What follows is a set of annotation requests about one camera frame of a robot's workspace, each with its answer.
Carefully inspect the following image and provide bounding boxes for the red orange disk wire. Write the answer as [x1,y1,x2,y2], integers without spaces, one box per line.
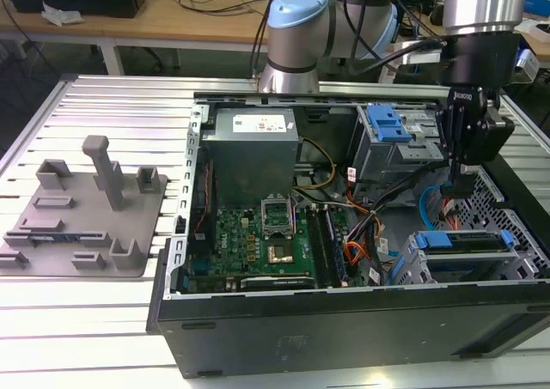
[441,178,474,236]

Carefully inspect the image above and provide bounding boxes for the black wire bundle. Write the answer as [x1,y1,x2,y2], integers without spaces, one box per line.
[345,178,435,286]

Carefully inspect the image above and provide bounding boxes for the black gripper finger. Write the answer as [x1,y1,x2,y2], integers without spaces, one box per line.
[457,100,491,199]
[436,105,463,198]

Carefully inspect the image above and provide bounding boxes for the thick black camera cable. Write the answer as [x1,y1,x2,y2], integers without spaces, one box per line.
[343,0,444,71]

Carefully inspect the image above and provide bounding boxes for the crumpled clear plastic bag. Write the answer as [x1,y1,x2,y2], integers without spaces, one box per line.
[40,1,84,27]

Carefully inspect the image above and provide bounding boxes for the black graphics card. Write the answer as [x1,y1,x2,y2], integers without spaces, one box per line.
[225,276,317,292]

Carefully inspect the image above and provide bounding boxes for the orange red wire bundle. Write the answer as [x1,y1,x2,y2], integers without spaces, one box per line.
[343,215,383,277]

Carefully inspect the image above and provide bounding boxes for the grey parts rack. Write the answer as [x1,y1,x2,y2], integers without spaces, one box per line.
[0,134,169,278]

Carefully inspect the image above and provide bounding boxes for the black RAM slot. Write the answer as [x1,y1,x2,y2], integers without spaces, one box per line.
[308,206,334,289]

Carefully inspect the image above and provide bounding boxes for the grey metal drive cage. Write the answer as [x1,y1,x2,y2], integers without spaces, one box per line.
[348,105,456,184]

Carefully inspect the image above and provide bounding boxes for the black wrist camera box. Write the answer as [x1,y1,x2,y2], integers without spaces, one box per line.
[480,113,516,163]

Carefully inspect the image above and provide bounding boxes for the grey metal disk bay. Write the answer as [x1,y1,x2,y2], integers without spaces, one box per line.
[388,229,550,285]

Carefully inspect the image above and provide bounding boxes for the metal socket cover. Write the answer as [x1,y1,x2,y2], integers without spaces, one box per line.
[260,194,296,239]

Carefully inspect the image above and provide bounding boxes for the yellow black power cable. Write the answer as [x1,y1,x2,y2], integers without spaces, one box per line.
[291,137,337,191]

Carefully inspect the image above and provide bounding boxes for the thin black cables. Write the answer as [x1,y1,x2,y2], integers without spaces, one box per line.
[251,0,285,80]

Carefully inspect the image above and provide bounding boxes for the wooden desk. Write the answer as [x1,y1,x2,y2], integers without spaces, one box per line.
[0,0,550,69]

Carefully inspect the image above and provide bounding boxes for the blue drive latch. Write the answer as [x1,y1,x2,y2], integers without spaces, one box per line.
[367,104,413,143]

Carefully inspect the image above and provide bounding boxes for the RAM stick in slot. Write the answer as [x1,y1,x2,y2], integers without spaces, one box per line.
[324,206,350,285]

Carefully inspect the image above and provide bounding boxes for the blue cardboard box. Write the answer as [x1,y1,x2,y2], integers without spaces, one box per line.
[526,0,550,20]

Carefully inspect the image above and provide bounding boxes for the grey power supply unit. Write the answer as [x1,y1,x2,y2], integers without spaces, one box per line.
[200,106,298,204]

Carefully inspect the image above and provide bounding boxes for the blue disk wire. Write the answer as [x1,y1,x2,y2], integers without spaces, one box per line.
[419,184,453,235]

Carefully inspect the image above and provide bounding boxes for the black PC case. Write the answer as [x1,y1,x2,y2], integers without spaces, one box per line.
[145,88,550,380]

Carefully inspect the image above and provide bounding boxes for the green motherboard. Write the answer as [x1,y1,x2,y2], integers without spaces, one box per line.
[188,206,366,294]

